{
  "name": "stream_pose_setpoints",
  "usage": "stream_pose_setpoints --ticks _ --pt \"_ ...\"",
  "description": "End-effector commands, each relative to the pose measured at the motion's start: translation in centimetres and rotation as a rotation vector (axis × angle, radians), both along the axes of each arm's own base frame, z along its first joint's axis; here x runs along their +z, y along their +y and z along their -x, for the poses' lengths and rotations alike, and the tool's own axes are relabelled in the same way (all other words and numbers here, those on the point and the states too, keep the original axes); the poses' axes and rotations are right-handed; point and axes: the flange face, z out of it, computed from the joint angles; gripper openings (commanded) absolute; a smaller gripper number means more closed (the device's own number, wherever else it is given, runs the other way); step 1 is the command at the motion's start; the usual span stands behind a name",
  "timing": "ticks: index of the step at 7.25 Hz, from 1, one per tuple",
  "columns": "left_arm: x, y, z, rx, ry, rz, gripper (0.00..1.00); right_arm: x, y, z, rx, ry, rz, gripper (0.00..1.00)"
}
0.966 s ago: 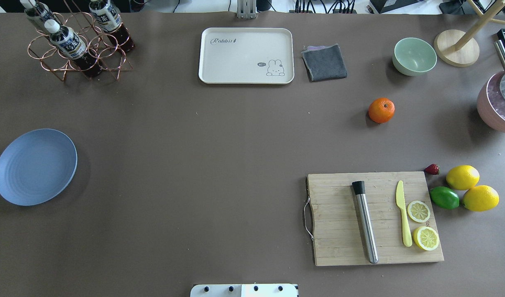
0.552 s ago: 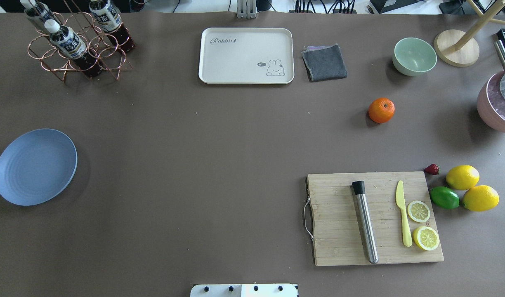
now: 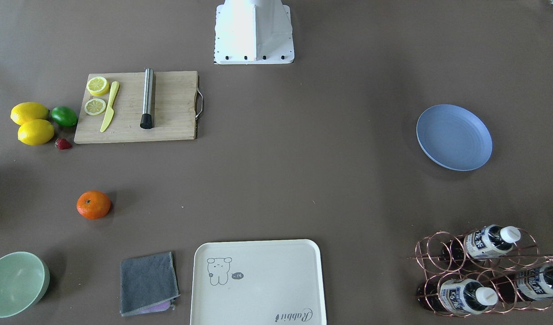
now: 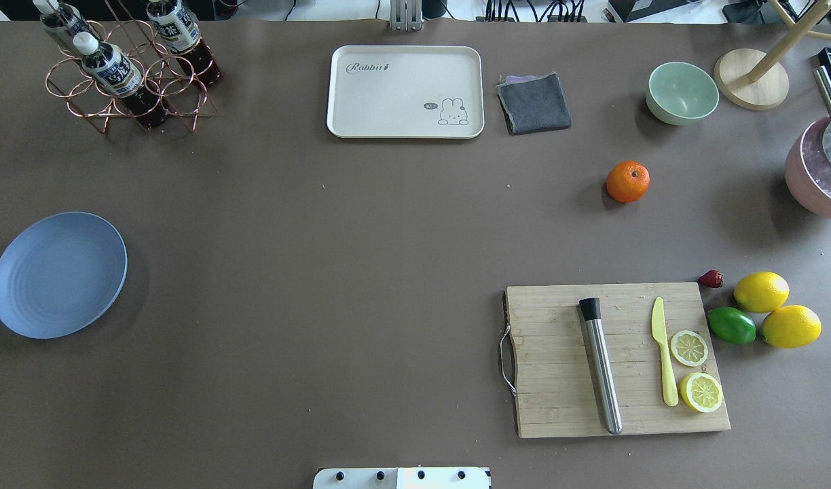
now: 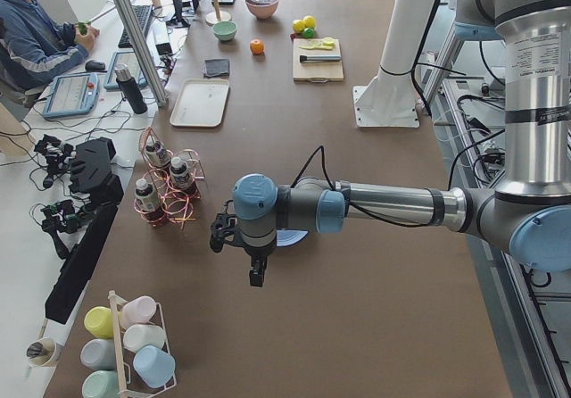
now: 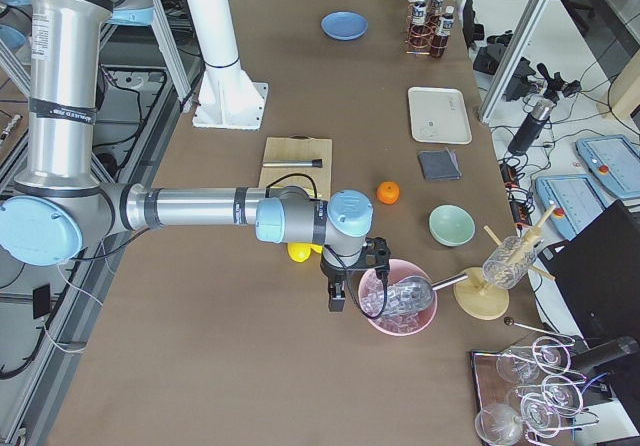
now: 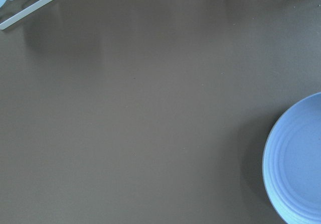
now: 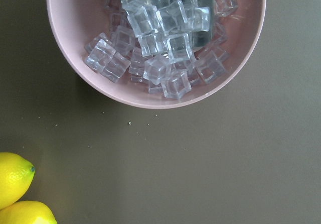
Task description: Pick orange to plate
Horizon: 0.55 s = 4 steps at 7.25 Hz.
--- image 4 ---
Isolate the wooden cutting board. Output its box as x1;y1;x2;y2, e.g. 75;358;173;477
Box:
505;282;731;437

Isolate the right tea bottle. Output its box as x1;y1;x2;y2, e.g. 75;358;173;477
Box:
146;1;223;87

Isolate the steel muddler black tip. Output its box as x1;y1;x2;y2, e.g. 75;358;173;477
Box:
578;297;623;435

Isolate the whole lemon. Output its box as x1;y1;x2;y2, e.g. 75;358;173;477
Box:
760;304;822;348
733;270;789;313

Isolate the tea bottle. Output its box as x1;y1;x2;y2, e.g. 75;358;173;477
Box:
33;0;101;53
146;1;223;87
72;32;168;128

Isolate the pink pot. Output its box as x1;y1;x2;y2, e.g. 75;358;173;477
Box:
784;117;831;219

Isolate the yellow plastic knife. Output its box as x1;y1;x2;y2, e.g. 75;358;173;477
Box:
650;297;679;408

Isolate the copper wire bottle rack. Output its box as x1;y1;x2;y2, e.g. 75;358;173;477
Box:
44;1;217;134

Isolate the grey folded cloth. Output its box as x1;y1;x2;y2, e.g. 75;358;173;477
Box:
496;71;572;135

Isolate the upper whole lemon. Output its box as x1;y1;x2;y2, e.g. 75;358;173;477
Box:
733;270;789;313

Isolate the red strawberry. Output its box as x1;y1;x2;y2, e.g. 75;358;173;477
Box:
697;269;724;289

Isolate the green lime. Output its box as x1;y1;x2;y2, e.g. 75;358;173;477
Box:
706;306;757;346

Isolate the orange mandarin fruit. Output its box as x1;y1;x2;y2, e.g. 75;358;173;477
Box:
606;161;651;204

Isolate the metal bracket at table edge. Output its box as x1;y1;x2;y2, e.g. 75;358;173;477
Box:
390;0;424;32

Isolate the blue round plate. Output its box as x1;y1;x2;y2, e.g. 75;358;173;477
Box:
0;211;129;340

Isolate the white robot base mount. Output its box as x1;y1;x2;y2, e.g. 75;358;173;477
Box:
312;465;492;488

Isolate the wooden stand with base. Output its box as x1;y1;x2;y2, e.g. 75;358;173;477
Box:
713;1;831;111

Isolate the front tea bottle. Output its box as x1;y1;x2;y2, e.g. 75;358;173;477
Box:
72;32;168;128

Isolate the green ceramic bowl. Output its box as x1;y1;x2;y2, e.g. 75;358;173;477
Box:
646;62;720;125

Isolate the lower lemon half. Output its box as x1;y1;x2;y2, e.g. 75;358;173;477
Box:
679;372;724;414

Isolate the upper lemon slice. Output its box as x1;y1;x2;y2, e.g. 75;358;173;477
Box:
668;330;709;367

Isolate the cream rabbit tray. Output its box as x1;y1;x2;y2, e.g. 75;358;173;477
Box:
326;46;485;139

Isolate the lower whole lemon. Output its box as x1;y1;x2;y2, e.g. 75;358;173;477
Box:
760;304;822;348

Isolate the left back tea bottle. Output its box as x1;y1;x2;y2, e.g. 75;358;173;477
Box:
33;0;101;53

